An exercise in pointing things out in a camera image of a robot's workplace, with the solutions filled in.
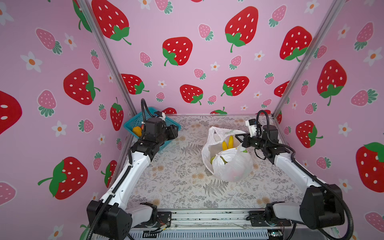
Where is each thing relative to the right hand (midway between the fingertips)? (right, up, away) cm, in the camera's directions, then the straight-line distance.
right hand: (235, 135), depth 82 cm
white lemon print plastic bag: (-10, -8, -16) cm, 20 cm away
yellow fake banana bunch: (0, -7, +13) cm, 15 cm away
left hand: (-34, +5, -4) cm, 35 cm away
